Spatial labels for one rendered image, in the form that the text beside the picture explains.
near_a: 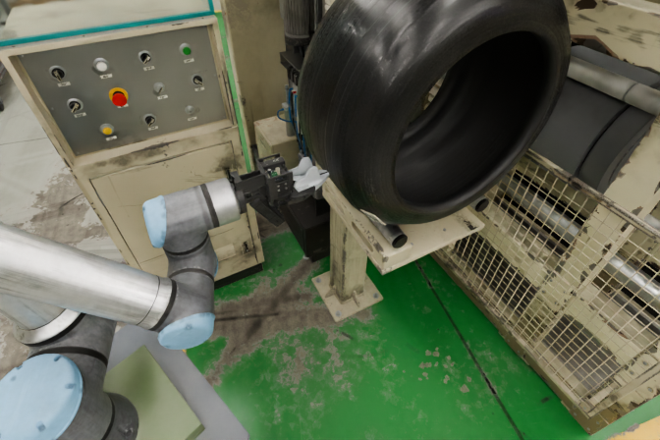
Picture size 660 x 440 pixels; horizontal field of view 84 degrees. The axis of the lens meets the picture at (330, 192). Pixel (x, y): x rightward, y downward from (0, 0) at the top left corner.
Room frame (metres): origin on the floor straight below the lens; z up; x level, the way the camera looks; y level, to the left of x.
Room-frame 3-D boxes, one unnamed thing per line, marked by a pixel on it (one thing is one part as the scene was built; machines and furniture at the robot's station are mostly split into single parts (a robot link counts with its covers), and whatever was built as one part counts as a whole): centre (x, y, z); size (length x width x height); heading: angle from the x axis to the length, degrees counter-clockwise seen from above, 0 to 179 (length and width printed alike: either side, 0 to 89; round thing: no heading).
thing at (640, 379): (0.77, -0.62, 0.65); 0.90 x 0.02 x 0.70; 28
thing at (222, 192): (0.53, 0.21, 1.11); 0.10 x 0.05 x 0.09; 28
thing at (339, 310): (1.04, -0.08, 0.02); 0.27 x 0.27 x 0.04; 28
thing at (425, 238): (0.82, -0.22, 0.80); 0.37 x 0.36 x 0.02; 118
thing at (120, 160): (1.20, 0.67, 0.63); 0.56 x 0.41 x 1.27; 118
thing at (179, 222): (0.49, 0.29, 1.11); 0.12 x 0.09 x 0.10; 118
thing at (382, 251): (0.76, -0.10, 0.84); 0.36 x 0.09 x 0.06; 28
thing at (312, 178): (0.60, 0.04, 1.12); 0.09 x 0.03 x 0.06; 118
